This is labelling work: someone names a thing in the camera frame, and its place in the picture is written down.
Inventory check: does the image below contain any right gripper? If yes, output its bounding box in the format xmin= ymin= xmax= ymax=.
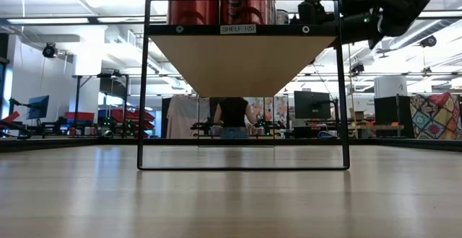
xmin=297 ymin=0 xmax=383 ymax=50

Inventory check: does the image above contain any Coca-Cola Star Wars can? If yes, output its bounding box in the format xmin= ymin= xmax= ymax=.
xmin=220 ymin=0 xmax=274 ymax=25

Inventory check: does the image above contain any red soda can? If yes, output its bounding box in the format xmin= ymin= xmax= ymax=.
xmin=167 ymin=0 xmax=220 ymax=25

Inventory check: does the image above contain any yellow pole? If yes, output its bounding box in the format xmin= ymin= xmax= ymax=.
xmin=346 ymin=43 xmax=360 ymax=138

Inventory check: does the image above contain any white cylindrical tank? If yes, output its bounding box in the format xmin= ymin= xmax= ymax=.
xmin=374 ymin=75 xmax=409 ymax=98

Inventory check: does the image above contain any cardboard box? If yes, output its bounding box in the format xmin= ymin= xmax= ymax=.
xmin=349 ymin=108 xmax=366 ymax=122

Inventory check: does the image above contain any black partition panel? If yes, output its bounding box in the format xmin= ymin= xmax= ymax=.
xmin=374 ymin=95 xmax=415 ymax=138

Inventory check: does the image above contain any black monitor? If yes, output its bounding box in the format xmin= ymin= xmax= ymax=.
xmin=293 ymin=90 xmax=332 ymax=120

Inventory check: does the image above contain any wooden workbench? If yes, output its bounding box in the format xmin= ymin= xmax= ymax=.
xmin=346 ymin=122 xmax=405 ymax=138

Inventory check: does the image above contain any colourful printed poster panel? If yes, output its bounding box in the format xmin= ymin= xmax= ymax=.
xmin=248 ymin=95 xmax=289 ymax=138

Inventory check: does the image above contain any colourful patchwork quilt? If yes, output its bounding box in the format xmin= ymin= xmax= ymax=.
xmin=410 ymin=92 xmax=462 ymax=141

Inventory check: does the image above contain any person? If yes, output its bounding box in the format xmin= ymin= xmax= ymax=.
xmin=212 ymin=97 xmax=258 ymax=140

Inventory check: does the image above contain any white hanging garment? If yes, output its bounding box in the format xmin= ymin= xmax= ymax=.
xmin=165 ymin=95 xmax=211 ymax=140

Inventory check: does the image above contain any red bin rack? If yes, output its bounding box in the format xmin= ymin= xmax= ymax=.
xmin=97 ymin=107 xmax=156 ymax=138

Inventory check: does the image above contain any black high table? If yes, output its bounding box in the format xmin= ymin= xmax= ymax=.
xmin=71 ymin=72 xmax=130 ymax=138

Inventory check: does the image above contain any red flat box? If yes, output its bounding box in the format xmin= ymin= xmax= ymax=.
xmin=64 ymin=111 xmax=95 ymax=122

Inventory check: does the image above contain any small blue-lit monitor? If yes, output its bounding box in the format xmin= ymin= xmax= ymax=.
xmin=27 ymin=94 xmax=51 ymax=120

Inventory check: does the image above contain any red slanted bar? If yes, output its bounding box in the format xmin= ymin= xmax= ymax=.
xmin=0 ymin=110 xmax=22 ymax=125

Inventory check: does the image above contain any wooden shelf with black frame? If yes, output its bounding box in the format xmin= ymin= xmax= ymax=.
xmin=136 ymin=0 xmax=350 ymax=172

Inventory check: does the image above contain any black aluminium table frame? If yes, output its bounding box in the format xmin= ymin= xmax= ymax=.
xmin=0 ymin=136 xmax=462 ymax=153

